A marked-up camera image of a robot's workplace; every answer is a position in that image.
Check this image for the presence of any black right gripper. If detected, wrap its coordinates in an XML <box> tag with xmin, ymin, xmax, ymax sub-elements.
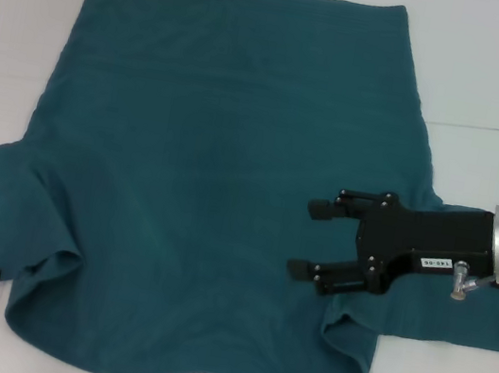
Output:
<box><xmin>282</xmin><ymin>178</ymin><xmax>499</xmax><ymax>325</ymax></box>

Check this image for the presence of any teal blue t-shirt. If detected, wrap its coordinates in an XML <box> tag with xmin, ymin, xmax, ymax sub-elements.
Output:
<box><xmin>0</xmin><ymin>0</ymin><xmax>499</xmax><ymax>373</ymax></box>

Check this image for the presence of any silver plug with thin cable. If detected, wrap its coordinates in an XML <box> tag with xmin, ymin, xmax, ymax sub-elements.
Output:
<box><xmin>448</xmin><ymin>260</ymin><xmax>498</xmax><ymax>304</ymax></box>

